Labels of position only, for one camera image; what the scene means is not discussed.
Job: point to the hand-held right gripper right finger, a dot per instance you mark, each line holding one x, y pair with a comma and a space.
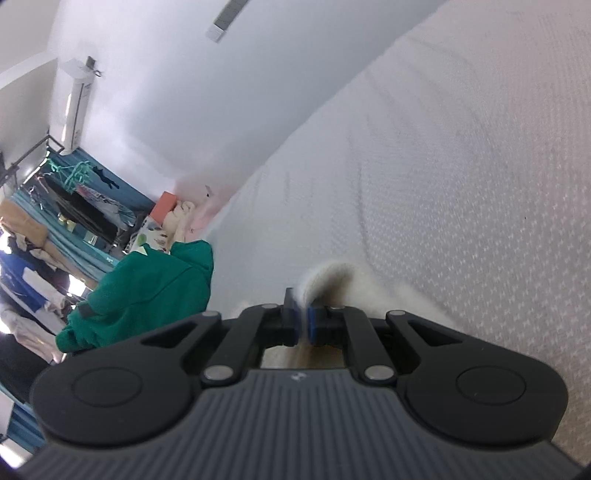
313, 325

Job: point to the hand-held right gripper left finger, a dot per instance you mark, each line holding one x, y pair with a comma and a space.
295, 323

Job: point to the row of hanging clothes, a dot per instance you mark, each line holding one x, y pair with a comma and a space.
41, 240

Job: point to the black clothes rack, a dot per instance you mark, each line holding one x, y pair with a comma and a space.
32, 154

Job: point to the green hoodie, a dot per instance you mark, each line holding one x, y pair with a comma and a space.
147, 295

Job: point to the cream plush toy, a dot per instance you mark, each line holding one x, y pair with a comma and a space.
180, 219

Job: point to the patterned white cloth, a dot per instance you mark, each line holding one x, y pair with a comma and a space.
150, 235

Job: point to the orange box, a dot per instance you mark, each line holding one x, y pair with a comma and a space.
164, 208

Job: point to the white bed sheet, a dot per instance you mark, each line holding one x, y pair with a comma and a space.
461, 161

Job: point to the black garment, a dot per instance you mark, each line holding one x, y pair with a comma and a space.
18, 369

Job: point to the white air conditioner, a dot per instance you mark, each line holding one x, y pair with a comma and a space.
76, 106

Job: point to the grey white wall switch panel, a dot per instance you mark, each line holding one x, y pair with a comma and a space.
226, 21

